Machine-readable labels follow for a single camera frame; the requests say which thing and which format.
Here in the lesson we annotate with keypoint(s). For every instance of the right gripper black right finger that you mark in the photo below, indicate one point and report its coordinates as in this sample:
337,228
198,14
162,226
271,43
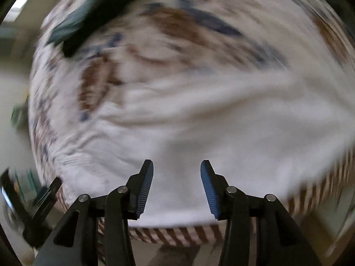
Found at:
279,240

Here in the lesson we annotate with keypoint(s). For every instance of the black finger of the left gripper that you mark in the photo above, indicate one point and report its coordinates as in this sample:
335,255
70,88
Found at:
37,230

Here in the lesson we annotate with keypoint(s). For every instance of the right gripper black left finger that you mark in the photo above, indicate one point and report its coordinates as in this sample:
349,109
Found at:
74,240

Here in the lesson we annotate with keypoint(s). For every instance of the white pants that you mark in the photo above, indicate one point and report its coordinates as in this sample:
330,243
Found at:
271,132

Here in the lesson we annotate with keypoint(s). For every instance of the folded dark green garment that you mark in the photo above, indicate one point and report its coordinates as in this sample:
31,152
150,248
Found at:
76,22

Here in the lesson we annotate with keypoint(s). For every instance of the floral bed blanket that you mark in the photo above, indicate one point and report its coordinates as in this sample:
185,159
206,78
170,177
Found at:
175,39

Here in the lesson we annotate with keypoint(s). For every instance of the folded black garment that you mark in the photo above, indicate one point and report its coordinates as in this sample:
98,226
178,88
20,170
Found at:
110,10

